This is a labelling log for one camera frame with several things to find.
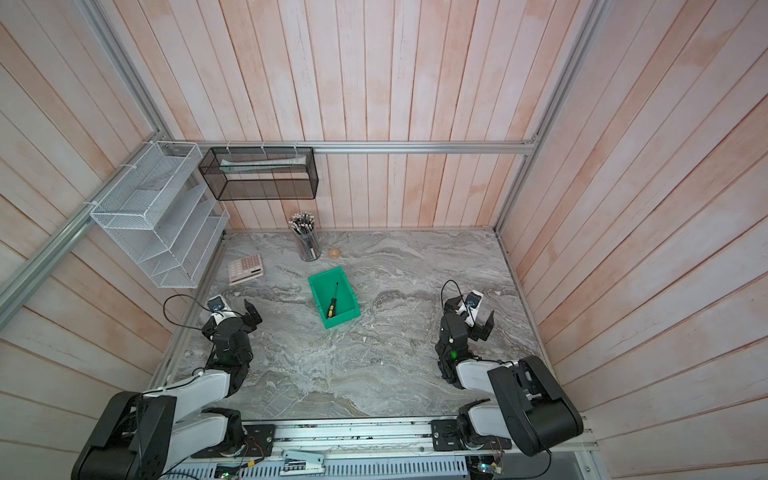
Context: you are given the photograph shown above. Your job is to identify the white wire mesh shelf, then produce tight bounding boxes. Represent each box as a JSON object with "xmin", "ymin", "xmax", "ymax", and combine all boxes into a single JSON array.
[{"xmin": 91, "ymin": 142, "xmax": 229, "ymax": 289}]

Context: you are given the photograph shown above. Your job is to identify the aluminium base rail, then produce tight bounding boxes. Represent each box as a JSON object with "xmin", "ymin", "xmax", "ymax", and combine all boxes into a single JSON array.
[{"xmin": 164, "ymin": 416, "xmax": 610, "ymax": 479}]

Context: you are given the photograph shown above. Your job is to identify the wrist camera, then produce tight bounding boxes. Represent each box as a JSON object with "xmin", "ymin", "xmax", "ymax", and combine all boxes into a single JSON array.
[
  {"xmin": 458, "ymin": 290, "xmax": 484, "ymax": 327},
  {"xmin": 206, "ymin": 295, "xmax": 237, "ymax": 322}
]

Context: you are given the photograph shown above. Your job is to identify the black mesh wall basket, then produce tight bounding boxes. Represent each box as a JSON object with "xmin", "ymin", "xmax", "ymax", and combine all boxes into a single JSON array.
[{"xmin": 199, "ymin": 146, "xmax": 319, "ymax": 201}]

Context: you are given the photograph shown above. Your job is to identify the black yellow screwdriver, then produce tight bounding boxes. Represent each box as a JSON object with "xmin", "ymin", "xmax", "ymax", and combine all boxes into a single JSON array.
[{"xmin": 326, "ymin": 283, "xmax": 339, "ymax": 319}]

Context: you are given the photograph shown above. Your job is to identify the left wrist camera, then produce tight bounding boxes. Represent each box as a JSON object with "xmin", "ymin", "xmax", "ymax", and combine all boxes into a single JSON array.
[{"xmin": 206, "ymin": 295, "xmax": 237, "ymax": 322}]

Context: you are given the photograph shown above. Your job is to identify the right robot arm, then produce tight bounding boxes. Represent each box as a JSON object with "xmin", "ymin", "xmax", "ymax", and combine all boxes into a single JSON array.
[{"xmin": 435, "ymin": 306, "xmax": 584, "ymax": 457}]

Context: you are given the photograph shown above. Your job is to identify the clear cup of pencils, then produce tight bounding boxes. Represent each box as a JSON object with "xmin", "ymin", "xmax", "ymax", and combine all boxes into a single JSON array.
[{"xmin": 288, "ymin": 212, "xmax": 321, "ymax": 262}]

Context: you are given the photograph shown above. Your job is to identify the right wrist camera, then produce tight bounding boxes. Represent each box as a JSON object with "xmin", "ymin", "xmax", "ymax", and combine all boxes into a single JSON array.
[{"xmin": 458, "ymin": 290, "xmax": 484, "ymax": 327}]

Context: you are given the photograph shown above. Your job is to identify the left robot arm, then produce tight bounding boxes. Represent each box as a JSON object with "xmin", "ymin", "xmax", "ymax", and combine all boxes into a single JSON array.
[{"xmin": 71, "ymin": 295, "xmax": 262, "ymax": 479}]

